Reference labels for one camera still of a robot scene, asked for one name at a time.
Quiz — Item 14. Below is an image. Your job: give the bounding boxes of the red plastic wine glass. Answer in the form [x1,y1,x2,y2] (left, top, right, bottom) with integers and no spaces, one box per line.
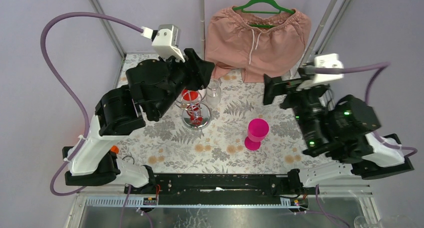
[181,89,203,127]

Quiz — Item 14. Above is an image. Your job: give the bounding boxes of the clear glass bottom corner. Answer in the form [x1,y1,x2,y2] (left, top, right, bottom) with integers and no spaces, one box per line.
[353,216,372,228]

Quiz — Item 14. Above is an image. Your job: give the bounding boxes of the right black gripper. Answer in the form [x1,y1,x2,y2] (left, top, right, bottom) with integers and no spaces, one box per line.
[258,67,326,151]

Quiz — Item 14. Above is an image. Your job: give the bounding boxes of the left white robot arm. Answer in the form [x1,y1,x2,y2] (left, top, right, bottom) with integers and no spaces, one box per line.
[62,48,215,193]

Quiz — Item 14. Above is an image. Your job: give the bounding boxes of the floral table mat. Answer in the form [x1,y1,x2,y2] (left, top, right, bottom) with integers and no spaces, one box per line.
[117,70,330,174]

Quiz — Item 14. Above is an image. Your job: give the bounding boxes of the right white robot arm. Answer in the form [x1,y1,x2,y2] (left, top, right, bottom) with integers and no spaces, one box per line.
[263,75,414,194]

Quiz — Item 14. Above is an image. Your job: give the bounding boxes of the pink drawstring shorts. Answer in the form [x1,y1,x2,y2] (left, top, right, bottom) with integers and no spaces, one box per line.
[205,7,312,83]

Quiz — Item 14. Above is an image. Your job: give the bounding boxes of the pink plastic wine glass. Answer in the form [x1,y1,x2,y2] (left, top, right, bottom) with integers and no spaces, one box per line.
[244,118,270,151]

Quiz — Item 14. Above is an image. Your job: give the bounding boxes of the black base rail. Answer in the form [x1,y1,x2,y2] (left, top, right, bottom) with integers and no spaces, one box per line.
[123,169,316,206]

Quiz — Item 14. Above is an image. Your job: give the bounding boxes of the green clothes hanger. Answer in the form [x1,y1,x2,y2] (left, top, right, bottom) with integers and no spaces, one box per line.
[232,0,296,29]

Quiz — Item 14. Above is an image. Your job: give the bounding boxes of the chrome wire glass rack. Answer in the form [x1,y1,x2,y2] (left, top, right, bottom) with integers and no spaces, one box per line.
[175,89,211,130]

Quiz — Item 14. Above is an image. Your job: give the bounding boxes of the clear wine glass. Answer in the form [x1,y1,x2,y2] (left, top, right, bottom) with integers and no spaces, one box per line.
[205,79,222,107]

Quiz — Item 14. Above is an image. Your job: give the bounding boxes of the orange cloth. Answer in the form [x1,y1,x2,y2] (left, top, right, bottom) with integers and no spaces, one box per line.
[110,145,120,154]

